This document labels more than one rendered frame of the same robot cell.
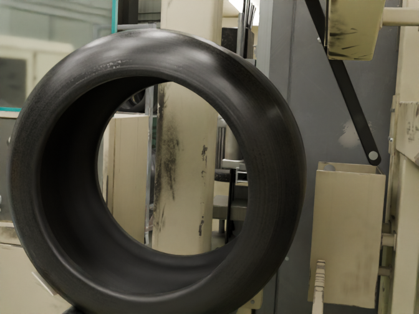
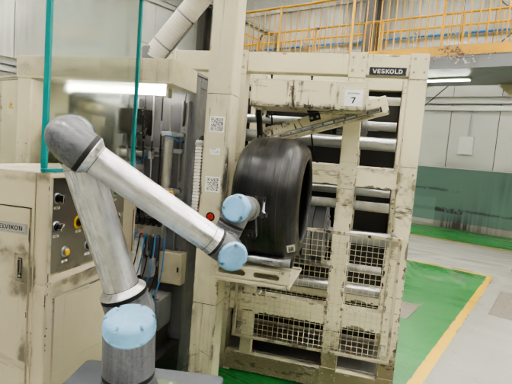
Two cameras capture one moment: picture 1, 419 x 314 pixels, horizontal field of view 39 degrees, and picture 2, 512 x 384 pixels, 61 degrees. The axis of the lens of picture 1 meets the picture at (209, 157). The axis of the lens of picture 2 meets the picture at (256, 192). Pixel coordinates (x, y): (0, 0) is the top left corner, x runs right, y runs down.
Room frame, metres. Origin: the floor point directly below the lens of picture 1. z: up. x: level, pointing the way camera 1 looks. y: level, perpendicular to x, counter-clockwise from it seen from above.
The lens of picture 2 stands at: (1.17, 2.20, 1.39)
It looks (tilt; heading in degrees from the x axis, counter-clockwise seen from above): 5 degrees down; 273
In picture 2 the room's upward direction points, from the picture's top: 5 degrees clockwise
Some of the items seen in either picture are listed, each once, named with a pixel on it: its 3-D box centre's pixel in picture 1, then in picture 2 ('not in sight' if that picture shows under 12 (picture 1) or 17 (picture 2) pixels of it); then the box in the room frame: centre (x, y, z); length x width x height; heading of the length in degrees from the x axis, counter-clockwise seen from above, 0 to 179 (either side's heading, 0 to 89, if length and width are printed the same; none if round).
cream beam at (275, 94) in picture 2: not in sight; (310, 97); (1.05, -0.18, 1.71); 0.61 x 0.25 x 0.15; 169
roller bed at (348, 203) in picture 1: (345, 230); not in sight; (1.37, -0.33, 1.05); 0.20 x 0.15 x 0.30; 169
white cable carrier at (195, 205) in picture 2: not in sight; (198, 188); (1.57, 0.07, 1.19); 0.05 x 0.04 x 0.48; 79
